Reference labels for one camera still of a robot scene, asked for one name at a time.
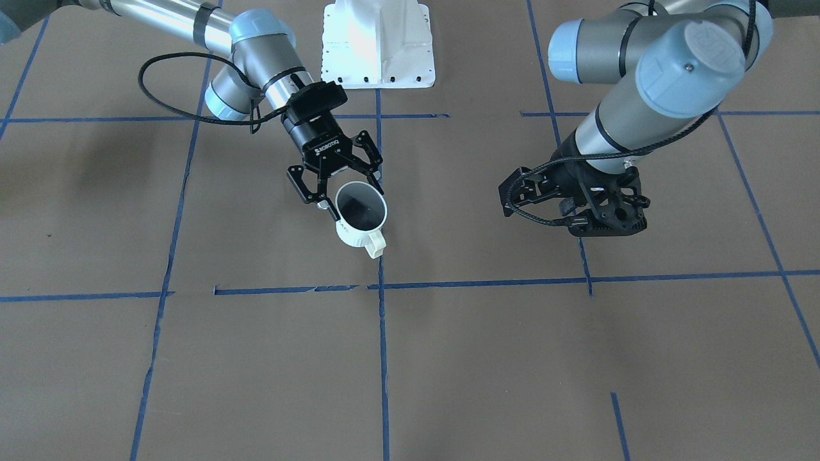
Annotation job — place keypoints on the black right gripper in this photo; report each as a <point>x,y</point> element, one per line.
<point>310,137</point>

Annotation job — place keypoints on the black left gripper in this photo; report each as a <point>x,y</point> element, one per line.
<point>566,173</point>

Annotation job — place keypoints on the white ribbed mug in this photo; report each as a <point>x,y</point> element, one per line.
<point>363,213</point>

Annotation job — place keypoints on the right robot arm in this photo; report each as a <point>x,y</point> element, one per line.
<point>263,78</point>

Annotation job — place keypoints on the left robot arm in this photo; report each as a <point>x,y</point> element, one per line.
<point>668,73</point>

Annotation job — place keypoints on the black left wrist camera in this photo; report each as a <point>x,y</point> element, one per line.
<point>614,203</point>

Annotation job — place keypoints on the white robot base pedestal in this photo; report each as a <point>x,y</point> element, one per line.
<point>378,44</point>

